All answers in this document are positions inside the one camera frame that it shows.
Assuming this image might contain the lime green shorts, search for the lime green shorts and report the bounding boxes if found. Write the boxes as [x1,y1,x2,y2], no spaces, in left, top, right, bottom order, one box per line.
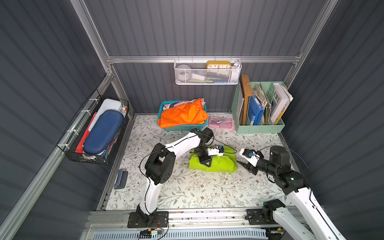
[189,146,238,173]

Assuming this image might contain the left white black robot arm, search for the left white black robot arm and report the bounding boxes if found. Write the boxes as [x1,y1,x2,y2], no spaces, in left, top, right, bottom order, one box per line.
[137,128,223,219]

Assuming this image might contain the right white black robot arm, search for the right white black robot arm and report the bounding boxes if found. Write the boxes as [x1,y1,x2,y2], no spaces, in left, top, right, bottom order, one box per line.
[240,146,344,240]

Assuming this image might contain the white tape roll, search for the white tape roll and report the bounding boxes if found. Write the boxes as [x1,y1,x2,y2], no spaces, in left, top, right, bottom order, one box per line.
[175,64,192,82]

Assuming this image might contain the teal plastic laundry basket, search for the teal plastic laundry basket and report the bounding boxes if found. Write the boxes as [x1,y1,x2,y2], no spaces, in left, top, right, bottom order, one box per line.
[158,101,208,132]

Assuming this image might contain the pink pouch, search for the pink pouch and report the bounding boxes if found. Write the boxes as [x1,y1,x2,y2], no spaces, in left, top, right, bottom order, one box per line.
[208,116,235,131]

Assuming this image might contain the orange garment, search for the orange garment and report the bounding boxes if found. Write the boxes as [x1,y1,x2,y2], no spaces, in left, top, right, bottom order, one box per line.
[158,98,209,129]

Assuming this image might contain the mint green file organizer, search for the mint green file organizer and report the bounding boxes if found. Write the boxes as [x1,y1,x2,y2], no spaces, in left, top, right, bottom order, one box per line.
[230,82,286,134]

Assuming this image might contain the floral table mat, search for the floral table mat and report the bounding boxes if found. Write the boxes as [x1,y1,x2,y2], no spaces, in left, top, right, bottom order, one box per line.
[106,115,292,210]

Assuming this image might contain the blue folder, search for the blue folder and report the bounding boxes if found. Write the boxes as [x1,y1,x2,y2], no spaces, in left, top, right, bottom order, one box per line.
[247,95,264,126]

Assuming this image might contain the brown cardboard board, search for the brown cardboard board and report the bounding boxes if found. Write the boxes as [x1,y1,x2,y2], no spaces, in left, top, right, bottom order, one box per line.
[241,74,253,126]

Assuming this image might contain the white book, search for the white book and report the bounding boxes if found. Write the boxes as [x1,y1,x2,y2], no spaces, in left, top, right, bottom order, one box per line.
[270,83,294,125]

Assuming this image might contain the yellow clock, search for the yellow clock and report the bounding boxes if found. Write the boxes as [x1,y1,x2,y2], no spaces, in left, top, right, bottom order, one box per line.
[207,61,232,69]

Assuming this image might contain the grey blue clip object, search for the grey blue clip object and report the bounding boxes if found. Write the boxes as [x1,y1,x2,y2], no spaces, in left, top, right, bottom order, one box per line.
[114,169,128,190]

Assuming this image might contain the navy blue case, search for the navy blue case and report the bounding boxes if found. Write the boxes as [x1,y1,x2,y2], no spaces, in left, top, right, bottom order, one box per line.
[83,110,124,155]

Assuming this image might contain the white tray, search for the white tray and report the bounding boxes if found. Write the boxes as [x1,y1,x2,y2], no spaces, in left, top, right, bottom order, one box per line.
[88,99,122,132]

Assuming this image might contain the red folder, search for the red folder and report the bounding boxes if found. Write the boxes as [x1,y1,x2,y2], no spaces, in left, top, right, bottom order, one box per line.
[75,113,97,154]

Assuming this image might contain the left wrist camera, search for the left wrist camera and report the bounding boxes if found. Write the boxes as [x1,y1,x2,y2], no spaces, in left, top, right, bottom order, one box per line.
[207,146,225,157]

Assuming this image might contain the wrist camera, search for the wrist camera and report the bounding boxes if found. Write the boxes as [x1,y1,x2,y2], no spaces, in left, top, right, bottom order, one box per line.
[207,146,225,157]
[240,149,264,167]

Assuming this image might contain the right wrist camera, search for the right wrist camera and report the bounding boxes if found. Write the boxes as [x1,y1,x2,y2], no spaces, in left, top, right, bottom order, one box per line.
[240,149,264,167]

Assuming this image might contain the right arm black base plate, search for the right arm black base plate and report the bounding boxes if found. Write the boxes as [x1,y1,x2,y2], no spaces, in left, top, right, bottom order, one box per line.
[244,207,285,225]

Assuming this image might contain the white wire wall basket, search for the white wire wall basket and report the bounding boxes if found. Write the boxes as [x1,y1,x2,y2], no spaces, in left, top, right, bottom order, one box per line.
[174,58,243,85]

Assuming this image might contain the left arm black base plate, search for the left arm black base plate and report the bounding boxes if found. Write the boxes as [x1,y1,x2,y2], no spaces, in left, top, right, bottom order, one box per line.
[127,211,169,229]

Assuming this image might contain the black wire side basket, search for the black wire side basket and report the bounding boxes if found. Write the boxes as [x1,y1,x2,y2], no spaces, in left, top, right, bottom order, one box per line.
[57,90,130,165]

